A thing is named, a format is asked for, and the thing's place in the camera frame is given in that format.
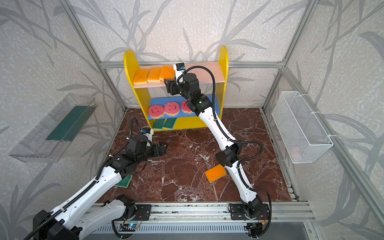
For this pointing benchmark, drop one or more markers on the white wire mesh basket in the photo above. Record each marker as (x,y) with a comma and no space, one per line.
(303,135)

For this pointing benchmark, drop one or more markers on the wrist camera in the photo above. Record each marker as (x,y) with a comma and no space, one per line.
(179,69)
(148,132)

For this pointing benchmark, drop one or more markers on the green pad in clear bin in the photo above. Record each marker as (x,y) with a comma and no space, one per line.
(70,126)

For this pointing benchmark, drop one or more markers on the clear plastic wall bin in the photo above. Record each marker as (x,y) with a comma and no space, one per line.
(34,148)

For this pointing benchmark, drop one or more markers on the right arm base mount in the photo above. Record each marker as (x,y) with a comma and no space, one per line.
(238,212)

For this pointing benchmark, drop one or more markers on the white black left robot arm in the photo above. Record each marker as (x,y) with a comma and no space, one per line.
(47,226)

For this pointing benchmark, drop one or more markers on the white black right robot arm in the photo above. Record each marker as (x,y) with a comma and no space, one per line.
(229,156)

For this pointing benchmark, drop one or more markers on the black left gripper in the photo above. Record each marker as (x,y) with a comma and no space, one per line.
(156,149)

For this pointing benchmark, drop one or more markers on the green sponge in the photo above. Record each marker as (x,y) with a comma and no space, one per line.
(124,183)
(169,123)
(159,124)

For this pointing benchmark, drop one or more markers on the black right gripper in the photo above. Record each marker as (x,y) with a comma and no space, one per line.
(171,86)

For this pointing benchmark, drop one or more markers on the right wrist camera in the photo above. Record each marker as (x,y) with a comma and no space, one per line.
(179,69)

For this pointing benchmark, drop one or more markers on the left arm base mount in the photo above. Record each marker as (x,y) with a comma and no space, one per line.
(137,212)

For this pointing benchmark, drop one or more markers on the pink smiley sponge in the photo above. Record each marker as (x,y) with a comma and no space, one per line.
(172,109)
(156,111)
(185,109)

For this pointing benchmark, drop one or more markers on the aluminium front rail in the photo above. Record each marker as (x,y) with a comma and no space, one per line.
(188,212)

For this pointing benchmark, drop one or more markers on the orange sponge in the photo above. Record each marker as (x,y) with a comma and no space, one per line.
(215,173)
(140,77)
(167,73)
(154,75)

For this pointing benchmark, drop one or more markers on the yellow shelf with coloured boards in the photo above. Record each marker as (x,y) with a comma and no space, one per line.
(156,93)

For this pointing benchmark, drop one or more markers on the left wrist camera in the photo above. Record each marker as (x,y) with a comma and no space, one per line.
(148,132)

